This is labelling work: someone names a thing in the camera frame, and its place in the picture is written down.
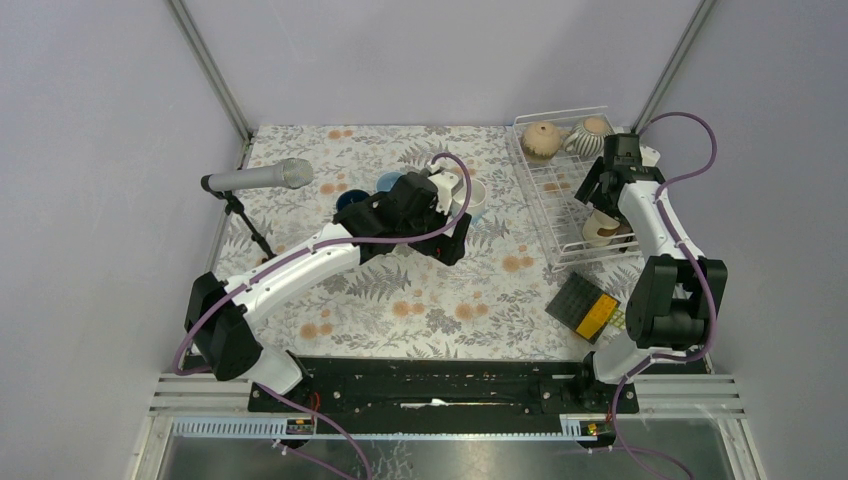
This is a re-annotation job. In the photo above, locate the floral table mat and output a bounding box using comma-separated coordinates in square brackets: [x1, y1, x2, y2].
[190, 125, 690, 364]

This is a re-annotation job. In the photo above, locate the white and blue cup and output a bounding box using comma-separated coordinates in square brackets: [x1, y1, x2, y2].
[451, 179, 488, 223]

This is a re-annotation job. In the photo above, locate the striped grey cup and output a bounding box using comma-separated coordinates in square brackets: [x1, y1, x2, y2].
[563, 116, 614, 157]

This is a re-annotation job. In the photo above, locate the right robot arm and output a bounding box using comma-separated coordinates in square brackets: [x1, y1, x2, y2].
[570, 133, 728, 412]

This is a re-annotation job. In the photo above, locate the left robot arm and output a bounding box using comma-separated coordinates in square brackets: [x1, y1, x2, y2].
[185, 170, 473, 411]

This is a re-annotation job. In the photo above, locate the black tripod mic stand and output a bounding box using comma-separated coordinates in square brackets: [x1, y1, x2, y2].
[221, 191, 276, 260]

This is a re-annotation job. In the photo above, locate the right aluminium frame post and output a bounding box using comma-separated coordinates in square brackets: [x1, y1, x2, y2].
[631, 0, 719, 133]

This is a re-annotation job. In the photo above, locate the beige ribbed cup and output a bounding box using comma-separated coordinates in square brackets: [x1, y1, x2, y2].
[520, 121, 571, 162]

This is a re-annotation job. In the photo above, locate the dark blue cup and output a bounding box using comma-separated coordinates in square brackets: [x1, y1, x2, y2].
[336, 189, 370, 212]

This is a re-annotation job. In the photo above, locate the left aluminium frame post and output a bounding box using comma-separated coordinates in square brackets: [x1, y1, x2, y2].
[164, 0, 253, 142]

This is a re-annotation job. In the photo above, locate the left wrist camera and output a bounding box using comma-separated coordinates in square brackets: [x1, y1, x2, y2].
[424, 164, 464, 215]

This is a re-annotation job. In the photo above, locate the white cable duct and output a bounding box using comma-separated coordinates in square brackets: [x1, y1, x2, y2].
[172, 415, 611, 446]

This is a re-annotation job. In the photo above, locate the white wire dish rack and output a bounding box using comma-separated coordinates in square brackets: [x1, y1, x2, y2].
[508, 106, 640, 273]

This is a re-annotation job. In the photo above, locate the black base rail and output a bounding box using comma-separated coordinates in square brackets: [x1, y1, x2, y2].
[286, 356, 614, 430]

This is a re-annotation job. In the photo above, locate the dark grey building plate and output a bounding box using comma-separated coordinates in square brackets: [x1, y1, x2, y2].
[545, 273, 612, 333]

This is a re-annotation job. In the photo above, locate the light blue cup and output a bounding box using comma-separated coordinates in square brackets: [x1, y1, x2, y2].
[375, 171, 403, 192]

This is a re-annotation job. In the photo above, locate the silver microphone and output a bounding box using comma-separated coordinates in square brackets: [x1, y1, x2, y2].
[200, 158, 314, 193]

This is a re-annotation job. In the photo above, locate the aluminium frame post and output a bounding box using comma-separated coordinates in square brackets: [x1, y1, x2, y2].
[164, 0, 253, 142]
[631, 0, 719, 133]

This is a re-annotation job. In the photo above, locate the cream cup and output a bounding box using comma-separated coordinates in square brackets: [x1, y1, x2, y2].
[581, 210, 632, 248]

